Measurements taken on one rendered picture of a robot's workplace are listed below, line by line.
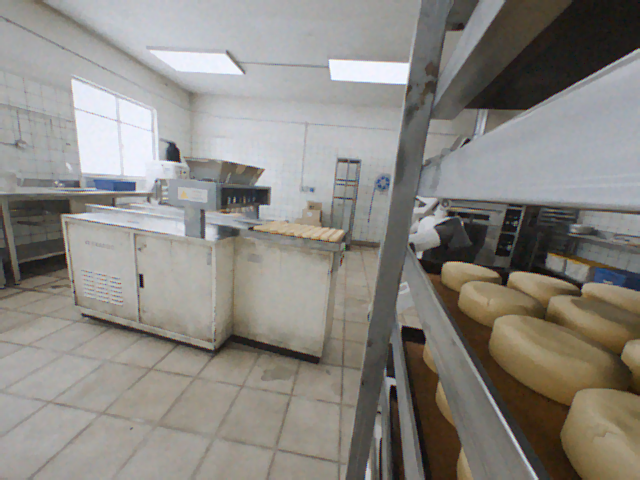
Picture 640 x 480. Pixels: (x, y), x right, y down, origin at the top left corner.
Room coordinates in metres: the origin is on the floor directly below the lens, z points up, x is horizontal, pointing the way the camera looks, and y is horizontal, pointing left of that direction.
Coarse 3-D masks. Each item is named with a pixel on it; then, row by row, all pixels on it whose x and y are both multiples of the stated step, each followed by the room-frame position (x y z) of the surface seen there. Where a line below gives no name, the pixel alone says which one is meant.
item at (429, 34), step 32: (448, 0) 0.28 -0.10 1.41; (416, 32) 0.28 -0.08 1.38; (416, 64) 0.28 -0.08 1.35; (416, 96) 0.28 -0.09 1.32; (416, 128) 0.28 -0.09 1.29; (416, 160) 0.28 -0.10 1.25; (416, 192) 0.28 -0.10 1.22; (384, 224) 0.29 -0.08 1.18; (384, 256) 0.28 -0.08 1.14; (384, 288) 0.28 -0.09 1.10; (384, 320) 0.28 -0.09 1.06; (384, 352) 0.28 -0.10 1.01; (352, 448) 0.28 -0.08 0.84
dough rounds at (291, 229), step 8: (264, 224) 1.63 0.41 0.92; (272, 224) 1.69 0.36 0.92; (280, 224) 1.73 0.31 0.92; (288, 224) 1.74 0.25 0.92; (296, 224) 1.77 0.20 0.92; (272, 232) 1.47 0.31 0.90; (280, 232) 1.46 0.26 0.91; (288, 232) 1.45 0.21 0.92; (296, 232) 1.46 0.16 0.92; (304, 232) 1.51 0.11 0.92; (312, 232) 1.52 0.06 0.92; (320, 232) 1.55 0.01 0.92; (328, 232) 1.59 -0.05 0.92; (336, 232) 1.61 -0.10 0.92; (328, 240) 1.41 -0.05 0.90; (336, 240) 1.40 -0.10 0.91
